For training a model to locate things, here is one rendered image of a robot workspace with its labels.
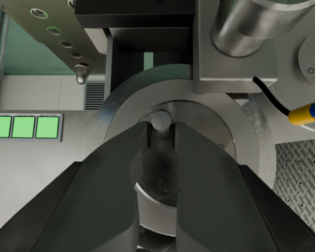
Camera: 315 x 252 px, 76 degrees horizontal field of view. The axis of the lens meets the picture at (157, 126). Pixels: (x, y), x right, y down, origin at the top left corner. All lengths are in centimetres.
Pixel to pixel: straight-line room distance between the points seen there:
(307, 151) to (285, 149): 5
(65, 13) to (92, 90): 278
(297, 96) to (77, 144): 46
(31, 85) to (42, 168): 309
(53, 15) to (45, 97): 305
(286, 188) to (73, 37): 45
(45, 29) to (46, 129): 23
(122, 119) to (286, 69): 14
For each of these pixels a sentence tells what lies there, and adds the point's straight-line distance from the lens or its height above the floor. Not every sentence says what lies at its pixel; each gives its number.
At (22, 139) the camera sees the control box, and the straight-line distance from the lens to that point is 59.
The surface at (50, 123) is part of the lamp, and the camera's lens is 56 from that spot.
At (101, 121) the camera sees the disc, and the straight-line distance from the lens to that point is 17.
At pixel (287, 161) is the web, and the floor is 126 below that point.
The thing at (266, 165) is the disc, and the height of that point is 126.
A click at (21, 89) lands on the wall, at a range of 368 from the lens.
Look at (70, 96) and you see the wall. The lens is 326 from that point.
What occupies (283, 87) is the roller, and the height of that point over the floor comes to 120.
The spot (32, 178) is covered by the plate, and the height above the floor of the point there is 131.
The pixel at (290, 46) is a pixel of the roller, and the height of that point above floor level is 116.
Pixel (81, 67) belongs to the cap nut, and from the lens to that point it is 55.
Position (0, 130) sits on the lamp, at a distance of 63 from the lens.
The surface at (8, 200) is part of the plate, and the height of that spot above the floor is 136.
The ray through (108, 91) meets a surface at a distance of 18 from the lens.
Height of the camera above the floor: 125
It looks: 9 degrees down
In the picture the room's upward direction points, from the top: 179 degrees counter-clockwise
